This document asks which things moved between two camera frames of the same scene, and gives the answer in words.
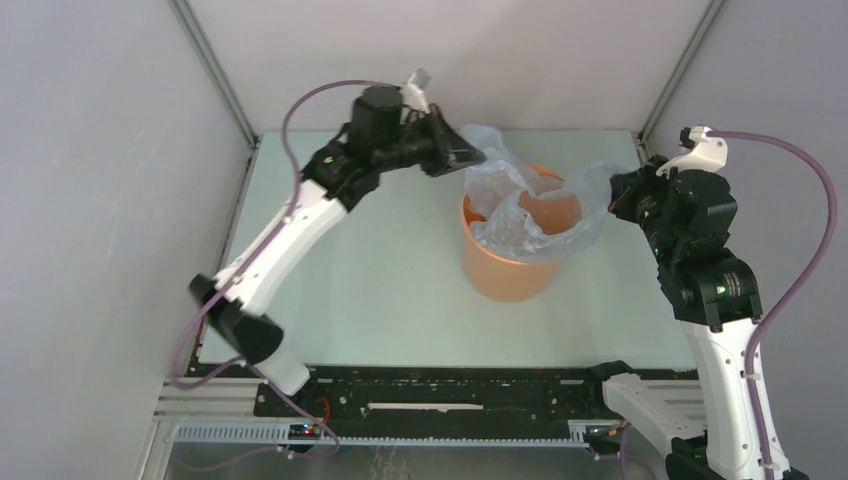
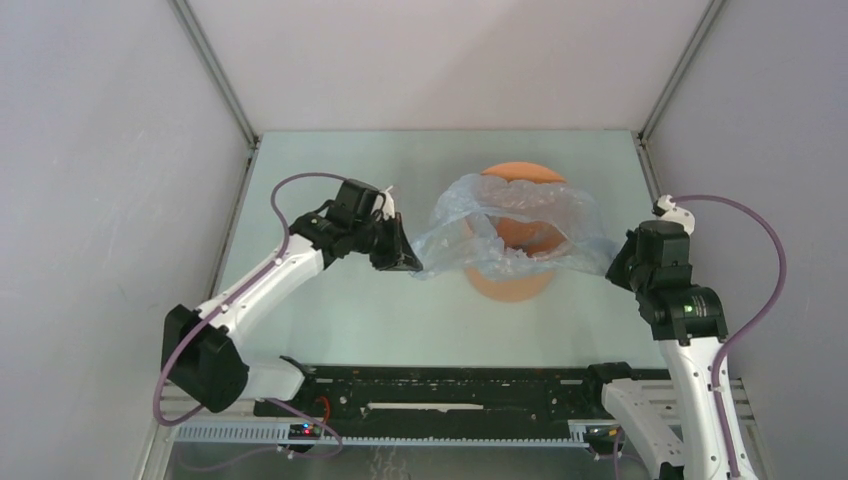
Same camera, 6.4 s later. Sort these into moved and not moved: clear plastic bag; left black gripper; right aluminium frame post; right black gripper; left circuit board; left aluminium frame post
Moved: left black gripper; clear plastic bag; right black gripper
Not moved: left circuit board; left aluminium frame post; right aluminium frame post
